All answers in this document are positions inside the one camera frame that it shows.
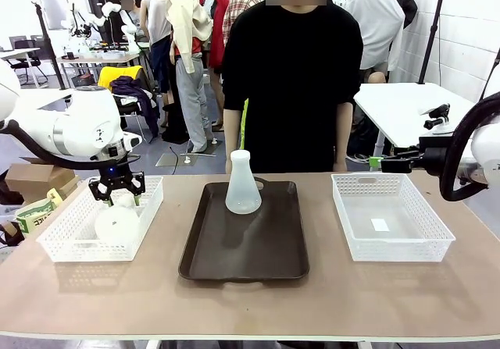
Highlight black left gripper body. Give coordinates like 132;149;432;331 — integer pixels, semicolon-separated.
99;157;133;183

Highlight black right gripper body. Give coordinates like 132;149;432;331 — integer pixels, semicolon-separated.
420;145;454;176

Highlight person's right forearm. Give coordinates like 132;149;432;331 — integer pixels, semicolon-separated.
223;109;245;163

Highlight person's left forearm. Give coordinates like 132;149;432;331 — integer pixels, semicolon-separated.
335;101;354;166

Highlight white perforated plastic basket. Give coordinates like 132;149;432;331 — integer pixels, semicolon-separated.
330;172;457;263
36;175;164;263

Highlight brown cardboard box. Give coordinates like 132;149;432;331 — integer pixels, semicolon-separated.
5;163;82;206

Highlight green and white carton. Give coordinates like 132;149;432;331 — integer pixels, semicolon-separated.
15;202;56;235

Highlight dark purple garment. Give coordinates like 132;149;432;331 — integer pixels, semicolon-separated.
110;75;161;138

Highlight yellow cloth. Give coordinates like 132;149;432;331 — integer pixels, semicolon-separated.
97;66;145;92

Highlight wooden background work table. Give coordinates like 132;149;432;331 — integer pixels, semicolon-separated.
56;51;142;89

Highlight light green strip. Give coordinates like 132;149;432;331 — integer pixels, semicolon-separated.
239;98;250;151

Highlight dark brown plastic tray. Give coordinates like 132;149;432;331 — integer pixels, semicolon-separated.
178;176;311;284

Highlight black tripod stand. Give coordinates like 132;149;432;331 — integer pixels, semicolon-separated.
30;1;68;91
417;0;448;85

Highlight person in black shirt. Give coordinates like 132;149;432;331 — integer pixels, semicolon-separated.
221;3;364;174

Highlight mannequin with white shirt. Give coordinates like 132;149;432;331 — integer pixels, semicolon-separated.
343;0;405;73

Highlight mannequin with cream jacket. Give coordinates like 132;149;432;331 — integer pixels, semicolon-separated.
166;0;215;155

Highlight black office chair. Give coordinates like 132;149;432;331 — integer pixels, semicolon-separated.
7;35;50;89

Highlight mannequin with white tank top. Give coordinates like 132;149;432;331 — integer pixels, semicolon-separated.
139;0;173;128

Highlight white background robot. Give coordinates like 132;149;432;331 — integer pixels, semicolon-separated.
69;0;138;52

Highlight white board panel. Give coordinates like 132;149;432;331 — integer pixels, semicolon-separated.
37;0;72;30

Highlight mannequin with red jacket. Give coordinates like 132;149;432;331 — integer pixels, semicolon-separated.
197;0;231;69

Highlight mannequin with plaid shirt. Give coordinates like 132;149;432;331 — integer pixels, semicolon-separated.
222;0;263;48

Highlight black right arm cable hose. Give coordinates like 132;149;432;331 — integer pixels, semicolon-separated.
439;48;500;202

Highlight grey mannequin base plate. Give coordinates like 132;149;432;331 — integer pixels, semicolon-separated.
155;151;220;169

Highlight black metal frame chair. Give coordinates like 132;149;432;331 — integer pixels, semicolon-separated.
97;66;161;148

